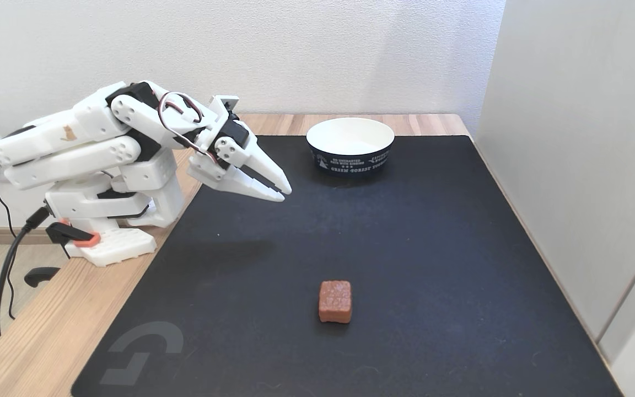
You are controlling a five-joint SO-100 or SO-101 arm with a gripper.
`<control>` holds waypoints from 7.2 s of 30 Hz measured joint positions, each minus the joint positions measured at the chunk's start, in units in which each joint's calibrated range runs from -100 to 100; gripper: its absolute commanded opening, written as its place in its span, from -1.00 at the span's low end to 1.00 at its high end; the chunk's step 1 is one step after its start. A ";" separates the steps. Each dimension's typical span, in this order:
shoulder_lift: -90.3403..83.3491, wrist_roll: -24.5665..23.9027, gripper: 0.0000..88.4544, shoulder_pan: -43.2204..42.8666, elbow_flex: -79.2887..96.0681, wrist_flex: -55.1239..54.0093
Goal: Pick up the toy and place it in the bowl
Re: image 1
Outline brown cube toy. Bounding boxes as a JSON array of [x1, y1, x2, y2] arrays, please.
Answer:
[[319, 280, 353, 324]]

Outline white bowl dark printed outside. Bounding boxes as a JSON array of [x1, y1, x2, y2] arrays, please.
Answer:
[[306, 117, 395, 175]]

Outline black orange table clamp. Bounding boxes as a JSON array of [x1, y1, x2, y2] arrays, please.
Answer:
[[24, 219, 101, 288]]

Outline black desk mat grey logo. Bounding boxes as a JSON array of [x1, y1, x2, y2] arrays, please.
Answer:
[[71, 135, 624, 397]]

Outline white cabinet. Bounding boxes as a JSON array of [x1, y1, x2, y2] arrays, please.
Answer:
[[475, 0, 635, 397]]

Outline red white black servo cable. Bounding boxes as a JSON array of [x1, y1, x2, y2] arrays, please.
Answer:
[[157, 91, 220, 164]]

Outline thin black cable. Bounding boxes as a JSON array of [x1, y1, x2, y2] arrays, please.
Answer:
[[0, 167, 17, 320]]

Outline thick black cable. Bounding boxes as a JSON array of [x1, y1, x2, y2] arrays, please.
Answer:
[[0, 207, 51, 340]]

